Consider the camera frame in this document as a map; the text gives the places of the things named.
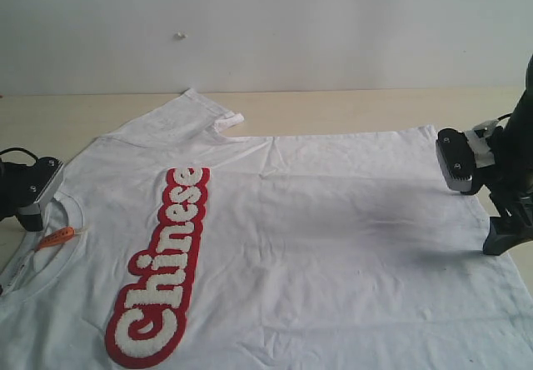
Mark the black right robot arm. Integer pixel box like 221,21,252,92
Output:
482,63,532,256

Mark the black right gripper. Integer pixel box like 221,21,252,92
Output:
482,119,532,256

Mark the orange neck tag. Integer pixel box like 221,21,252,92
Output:
35,227,76,251

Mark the white t-shirt red lettering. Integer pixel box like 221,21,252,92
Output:
1,90,532,369

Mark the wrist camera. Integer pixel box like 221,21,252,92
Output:
436,128,481,196
17,157,64,217

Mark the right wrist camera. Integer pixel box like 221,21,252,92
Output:
436,128,481,196

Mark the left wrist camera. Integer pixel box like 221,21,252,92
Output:
17,157,64,217

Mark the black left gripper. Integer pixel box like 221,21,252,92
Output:
1,162,45,232

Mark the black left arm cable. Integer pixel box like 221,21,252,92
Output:
0,147,38,167

